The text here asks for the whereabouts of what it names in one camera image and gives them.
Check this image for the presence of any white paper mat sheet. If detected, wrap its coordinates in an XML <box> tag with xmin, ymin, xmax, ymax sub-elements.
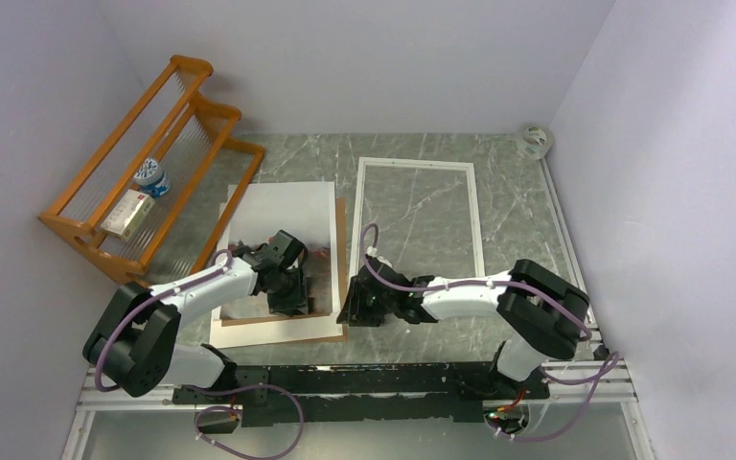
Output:
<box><xmin>209</xmin><ymin>182</ymin><xmax>345</xmax><ymax>349</ymax></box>

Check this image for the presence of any brown frame backing board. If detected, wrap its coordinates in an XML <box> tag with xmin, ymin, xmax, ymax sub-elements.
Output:
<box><xmin>209</xmin><ymin>197</ymin><xmax>347</xmax><ymax>348</ymax></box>

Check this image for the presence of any white picture frame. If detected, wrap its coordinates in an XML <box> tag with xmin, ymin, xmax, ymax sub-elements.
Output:
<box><xmin>347</xmin><ymin>156</ymin><xmax>487</xmax><ymax>281</ymax></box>

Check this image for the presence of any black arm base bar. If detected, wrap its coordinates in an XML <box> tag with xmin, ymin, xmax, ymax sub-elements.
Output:
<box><xmin>172</xmin><ymin>361</ymin><xmax>517</xmax><ymax>427</ymax></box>

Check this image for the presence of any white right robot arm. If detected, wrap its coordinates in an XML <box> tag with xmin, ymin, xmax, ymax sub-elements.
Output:
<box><xmin>337</xmin><ymin>257</ymin><xmax>592</xmax><ymax>398</ymax></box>

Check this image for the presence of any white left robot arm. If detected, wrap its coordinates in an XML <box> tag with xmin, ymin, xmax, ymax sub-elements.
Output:
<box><xmin>82</xmin><ymin>230</ymin><xmax>311</xmax><ymax>403</ymax></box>

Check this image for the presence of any orange wooden rack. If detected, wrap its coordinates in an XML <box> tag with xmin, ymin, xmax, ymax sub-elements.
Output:
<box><xmin>38</xmin><ymin>55</ymin><xmax>265</xmax><ymax>284</ymax></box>

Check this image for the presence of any white red small box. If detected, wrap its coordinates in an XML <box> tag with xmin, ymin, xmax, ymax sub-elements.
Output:
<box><xmin>101</xmin><ymin>190</ymin><xmax>154</xmax><ymax>242</ymax></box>

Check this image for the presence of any blue white round tin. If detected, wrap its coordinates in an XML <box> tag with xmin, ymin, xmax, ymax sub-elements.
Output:
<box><xmin>133</xmin><ymin>158</ymin><xmax>171</xmax><ymax>198</ymax></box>

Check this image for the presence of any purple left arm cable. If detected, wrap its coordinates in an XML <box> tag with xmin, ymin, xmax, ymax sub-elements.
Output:
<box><xmin>91</xmin><ymin>248</ymin><xmax>306</xmax><ymax>460</ymax></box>

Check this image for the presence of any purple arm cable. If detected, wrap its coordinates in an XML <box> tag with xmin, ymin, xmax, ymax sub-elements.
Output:
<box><xmin>91</xmin><ymin>248</ymin><xmax>306</xmax><ymax>460</ymax></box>
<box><xmin>359</xmin><ymin>221</ymin><xmax>623</xmax><ymax>445</ymax></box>

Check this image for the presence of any aluminium rail frame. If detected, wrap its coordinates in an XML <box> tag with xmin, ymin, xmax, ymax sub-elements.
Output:
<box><xmin>59</xmin><ymin>158</ymin><xmax>658</xmax><ymax>460</ymax></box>

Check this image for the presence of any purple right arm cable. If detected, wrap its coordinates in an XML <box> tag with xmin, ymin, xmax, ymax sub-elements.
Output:
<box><xmin>359</xmin><ymin>221</ymin><xmax>623</xmax><ymax>445</ymax></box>

